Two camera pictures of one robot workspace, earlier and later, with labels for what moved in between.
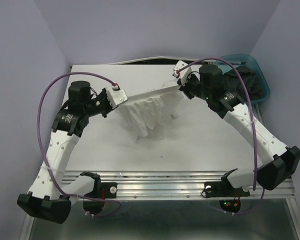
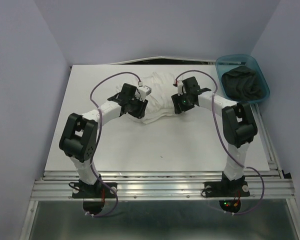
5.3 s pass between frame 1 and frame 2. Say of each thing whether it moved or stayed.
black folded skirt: stayed
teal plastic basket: stayed
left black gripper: moved
